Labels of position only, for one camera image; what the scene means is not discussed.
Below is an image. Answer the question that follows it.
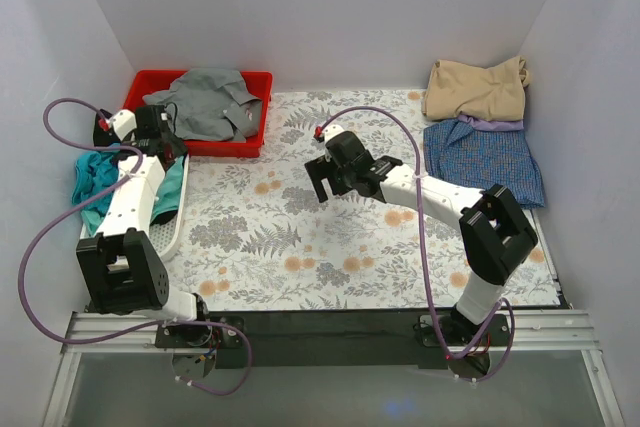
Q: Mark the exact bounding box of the teal blue t shirt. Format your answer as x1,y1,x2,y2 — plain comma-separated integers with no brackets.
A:
71,151,119,205

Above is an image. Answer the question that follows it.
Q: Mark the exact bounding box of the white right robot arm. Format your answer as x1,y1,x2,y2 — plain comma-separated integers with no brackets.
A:
305,126,538,345

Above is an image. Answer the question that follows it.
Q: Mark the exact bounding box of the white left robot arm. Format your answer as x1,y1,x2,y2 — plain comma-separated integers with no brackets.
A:
76,105,213,347

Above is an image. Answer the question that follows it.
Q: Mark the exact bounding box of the black t shirt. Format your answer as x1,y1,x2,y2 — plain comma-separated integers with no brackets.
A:
92,109,120,147

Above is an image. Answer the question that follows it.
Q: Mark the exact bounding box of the red plastic tray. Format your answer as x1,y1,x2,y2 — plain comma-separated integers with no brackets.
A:
123,69,273,158

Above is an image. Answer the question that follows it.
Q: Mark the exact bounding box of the grey shirt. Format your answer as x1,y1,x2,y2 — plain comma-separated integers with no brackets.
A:
143,68,262,143

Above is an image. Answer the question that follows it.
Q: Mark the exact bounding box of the mint green t shirt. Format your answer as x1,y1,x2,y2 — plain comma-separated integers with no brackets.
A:
80,156,187,236

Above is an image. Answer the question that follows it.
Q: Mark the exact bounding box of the floral patterned table mat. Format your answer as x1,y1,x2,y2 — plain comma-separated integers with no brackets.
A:
97,89,561,312

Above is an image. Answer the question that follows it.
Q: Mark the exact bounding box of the white plastic basket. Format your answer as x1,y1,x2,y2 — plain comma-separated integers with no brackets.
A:
80,155,190,262

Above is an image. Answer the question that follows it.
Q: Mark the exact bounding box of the beige t shirt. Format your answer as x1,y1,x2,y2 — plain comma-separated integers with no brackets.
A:
422,56,531,122

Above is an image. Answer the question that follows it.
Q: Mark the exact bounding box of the blue checked shirt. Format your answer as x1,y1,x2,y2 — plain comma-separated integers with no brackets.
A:
423,120,545,209

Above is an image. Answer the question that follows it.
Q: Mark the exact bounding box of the lilac purple shirt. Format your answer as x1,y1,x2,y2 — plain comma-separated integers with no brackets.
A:
457,114,524,132

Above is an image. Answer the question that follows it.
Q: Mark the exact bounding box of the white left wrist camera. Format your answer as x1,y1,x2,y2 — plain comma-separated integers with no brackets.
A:
98,109,137,140

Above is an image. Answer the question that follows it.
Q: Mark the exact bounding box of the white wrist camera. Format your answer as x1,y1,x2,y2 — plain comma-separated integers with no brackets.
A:
314,124,344,143
98,109,137,140

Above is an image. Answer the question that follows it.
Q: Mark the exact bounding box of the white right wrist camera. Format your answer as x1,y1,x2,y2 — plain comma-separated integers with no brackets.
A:
314,124,344,143

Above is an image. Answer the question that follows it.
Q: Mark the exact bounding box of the aluminium rail frame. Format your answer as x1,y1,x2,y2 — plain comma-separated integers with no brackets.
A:
43,308,624,426

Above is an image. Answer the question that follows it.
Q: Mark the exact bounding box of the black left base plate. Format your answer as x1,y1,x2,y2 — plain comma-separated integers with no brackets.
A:
154,316,245,349

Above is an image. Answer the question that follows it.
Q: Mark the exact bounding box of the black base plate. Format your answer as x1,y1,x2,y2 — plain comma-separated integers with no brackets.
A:
154,316,245,349
413,312,510,348

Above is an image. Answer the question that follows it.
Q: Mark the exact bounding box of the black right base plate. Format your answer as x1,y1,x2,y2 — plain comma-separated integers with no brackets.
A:
413,312,510,348

